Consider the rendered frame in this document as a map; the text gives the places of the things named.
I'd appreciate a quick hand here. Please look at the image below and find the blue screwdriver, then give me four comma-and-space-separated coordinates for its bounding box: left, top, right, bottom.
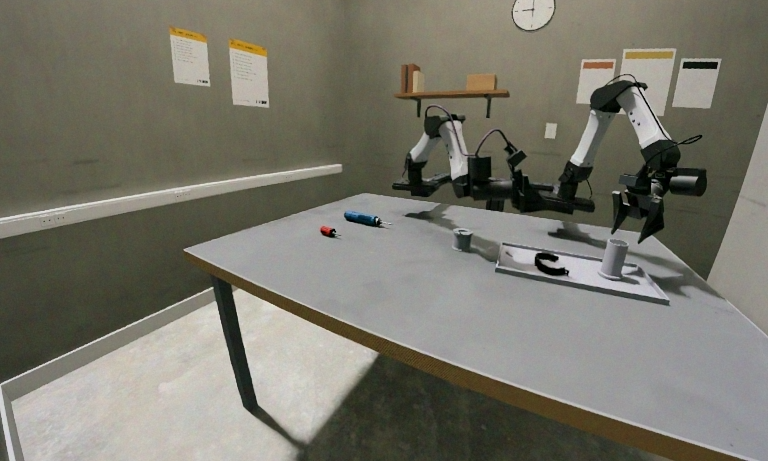
344, 210, 392, 226

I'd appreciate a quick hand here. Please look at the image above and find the red screwdriver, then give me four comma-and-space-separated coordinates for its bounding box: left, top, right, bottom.
320, 226, 341, 237

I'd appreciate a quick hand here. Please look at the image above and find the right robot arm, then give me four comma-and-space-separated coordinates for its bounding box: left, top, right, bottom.
393, 113, 527, 201

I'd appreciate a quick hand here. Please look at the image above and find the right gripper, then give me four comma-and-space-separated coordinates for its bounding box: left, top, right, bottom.
491, 168, 553, 213

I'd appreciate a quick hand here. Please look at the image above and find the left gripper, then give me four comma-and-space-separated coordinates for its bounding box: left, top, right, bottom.
611, 183, 666, 244

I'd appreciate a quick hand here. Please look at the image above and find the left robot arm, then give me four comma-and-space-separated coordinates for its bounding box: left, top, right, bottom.
539, 80, 707, 207

